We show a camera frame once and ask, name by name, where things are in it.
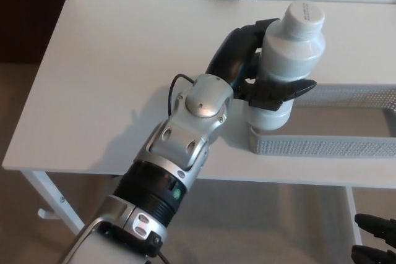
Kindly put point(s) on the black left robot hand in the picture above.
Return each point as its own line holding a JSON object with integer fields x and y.
{"x": 229, "y": 57}

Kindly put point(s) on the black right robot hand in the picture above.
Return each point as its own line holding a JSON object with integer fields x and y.
{"x": 383, "y": 230}

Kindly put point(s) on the white plastic bottle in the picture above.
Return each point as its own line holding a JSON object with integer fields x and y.
{"x": 290, "y": 50}

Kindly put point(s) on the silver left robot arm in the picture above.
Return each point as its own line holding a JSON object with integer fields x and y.
{"x": 185, "y": 134}

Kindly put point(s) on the grey perforated tray container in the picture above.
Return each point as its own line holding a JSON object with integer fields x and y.
{"x": 325, "y": 145}

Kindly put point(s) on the white desk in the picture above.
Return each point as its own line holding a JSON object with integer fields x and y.
{"x": 108, "y": 60}

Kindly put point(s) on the white desk hook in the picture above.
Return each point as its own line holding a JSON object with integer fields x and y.
{"x": 46, "y": 213}

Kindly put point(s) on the dark brown wooden door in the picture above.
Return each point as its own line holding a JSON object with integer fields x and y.
{"x": 28, "y": 13}

